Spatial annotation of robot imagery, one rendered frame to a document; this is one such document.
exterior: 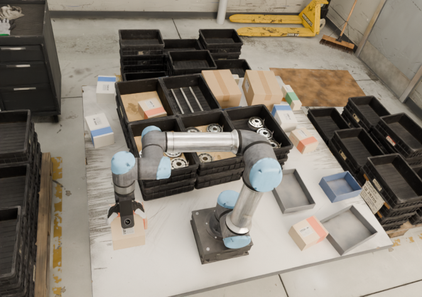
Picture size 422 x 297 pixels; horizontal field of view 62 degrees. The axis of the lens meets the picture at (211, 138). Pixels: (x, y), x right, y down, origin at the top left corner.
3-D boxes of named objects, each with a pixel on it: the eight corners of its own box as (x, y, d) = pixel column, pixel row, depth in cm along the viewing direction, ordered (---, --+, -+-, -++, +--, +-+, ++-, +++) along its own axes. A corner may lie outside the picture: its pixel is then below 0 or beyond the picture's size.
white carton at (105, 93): (99, 85, 254) (98, 75, 248) (116, 86, 257) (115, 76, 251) (97, 103, 241) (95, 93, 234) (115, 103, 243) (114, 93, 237)
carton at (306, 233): (301, 251, 183) (306, 244, 177) (287, 232, 190) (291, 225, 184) (323, 240, 190) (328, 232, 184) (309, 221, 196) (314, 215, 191)
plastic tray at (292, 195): (313, 208, 203) (316, 203, 200) (282, 214, 198) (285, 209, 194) (293, 172, 221) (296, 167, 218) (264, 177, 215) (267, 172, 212)
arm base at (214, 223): (240, 237, 171) (244, 226, 164) (210, 238, 169) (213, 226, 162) (236, 211, 182) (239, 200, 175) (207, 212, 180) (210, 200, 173)
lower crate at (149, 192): (194, 191, 200) (197, 178, 192) (143, 203, 189) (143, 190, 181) (174, 142, 225) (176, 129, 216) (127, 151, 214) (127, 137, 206)
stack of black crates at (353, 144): (371, 188, 298) (391, 161, 274) (341, 193, 289) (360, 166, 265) (346, 153, 324) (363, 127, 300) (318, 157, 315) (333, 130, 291)
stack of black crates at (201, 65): (202, 87, 364) (208, 49, 332) (210, 106, 344) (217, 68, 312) (164, 89, 352) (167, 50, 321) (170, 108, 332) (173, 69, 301)
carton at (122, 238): (145, 244, 136) (145, 235, 130) (113, 250, 132) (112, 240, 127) (139, 210, 146) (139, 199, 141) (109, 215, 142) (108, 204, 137)
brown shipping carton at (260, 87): (241, 86, 279) (245, 70, 268) (267, 87, 284) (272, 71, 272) (249, 110, 259) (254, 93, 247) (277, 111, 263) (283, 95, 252)
